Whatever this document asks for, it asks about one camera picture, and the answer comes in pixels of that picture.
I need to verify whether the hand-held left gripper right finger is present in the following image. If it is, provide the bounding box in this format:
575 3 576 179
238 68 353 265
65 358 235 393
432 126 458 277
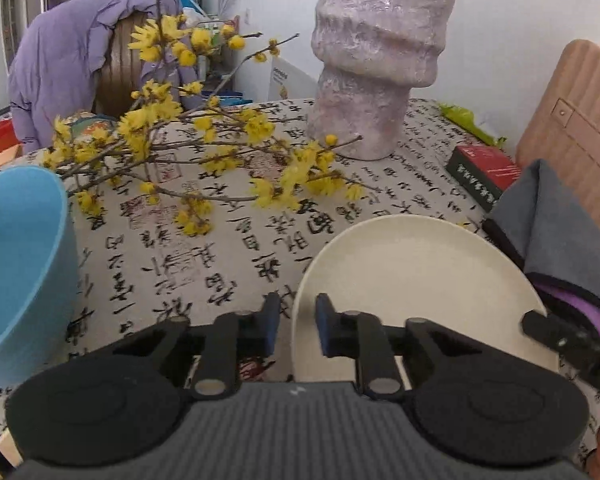
315 293 488 402

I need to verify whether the yellow flower branch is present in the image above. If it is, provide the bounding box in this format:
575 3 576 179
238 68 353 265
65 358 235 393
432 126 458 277
40 0 381 237

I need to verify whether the purple jacket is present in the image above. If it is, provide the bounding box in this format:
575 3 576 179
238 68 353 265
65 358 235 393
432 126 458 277
7 0 201 155

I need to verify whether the white cardboard box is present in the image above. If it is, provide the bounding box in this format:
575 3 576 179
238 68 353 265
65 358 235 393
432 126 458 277
267 55 321 103

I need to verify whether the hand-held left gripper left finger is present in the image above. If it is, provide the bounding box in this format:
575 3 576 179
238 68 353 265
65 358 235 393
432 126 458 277
112 292 282 402

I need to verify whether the deep blue bowl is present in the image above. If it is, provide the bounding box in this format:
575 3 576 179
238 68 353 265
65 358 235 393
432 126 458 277
0 165 81 390

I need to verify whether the wooden chair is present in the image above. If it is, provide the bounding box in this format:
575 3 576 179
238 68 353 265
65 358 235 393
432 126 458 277
94 12 153 116

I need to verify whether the purple cloth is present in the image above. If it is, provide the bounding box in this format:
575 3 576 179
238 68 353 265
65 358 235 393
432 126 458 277
532 280 600 356

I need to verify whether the cream plate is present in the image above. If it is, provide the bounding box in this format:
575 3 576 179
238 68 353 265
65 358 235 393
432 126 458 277
291 214 561 383

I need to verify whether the patterned seat cushion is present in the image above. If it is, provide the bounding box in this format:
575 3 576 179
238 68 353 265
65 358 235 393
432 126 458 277
55 110 117 147

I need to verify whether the lime green wrapper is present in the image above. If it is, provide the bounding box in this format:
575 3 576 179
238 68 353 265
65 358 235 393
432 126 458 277
437 102 507 150

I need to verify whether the calligraphy printed tablecloth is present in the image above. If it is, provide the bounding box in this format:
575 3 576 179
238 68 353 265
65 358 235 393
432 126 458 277
0 97 600 480

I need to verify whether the grey cloth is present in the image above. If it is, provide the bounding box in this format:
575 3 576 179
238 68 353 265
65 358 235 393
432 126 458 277
482 159 600 311

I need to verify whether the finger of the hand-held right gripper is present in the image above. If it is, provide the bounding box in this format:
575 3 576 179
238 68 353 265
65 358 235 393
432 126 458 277
522 310 600 401

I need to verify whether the red and black box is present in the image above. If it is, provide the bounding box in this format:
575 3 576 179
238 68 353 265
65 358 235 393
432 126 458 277
445 144 523 211

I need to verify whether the pink textured vase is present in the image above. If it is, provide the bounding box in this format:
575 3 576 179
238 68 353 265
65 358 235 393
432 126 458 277
306 0 467 161

